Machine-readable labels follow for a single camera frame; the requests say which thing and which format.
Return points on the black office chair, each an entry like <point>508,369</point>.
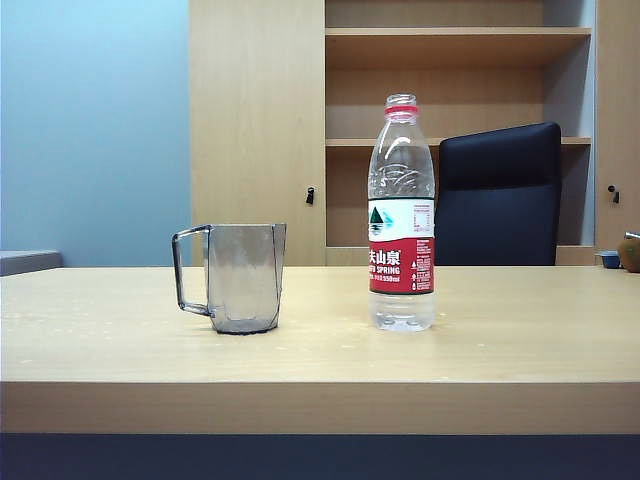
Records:
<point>500,200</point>

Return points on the small blue cup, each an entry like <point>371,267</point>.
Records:
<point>610,259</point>

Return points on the grey transparent plastic mug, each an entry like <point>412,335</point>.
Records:
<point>245,270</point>

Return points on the grey box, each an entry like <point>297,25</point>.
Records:
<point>27,261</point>

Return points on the olive brown round object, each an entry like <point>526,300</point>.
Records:
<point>631,255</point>

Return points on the clear mineral water bottle red label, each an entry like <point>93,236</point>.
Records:
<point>401,260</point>

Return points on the black cabinet door key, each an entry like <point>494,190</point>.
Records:
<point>614,194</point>
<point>310,196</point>

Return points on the light wood bookshelf cabinet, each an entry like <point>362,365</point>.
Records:
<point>255,100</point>

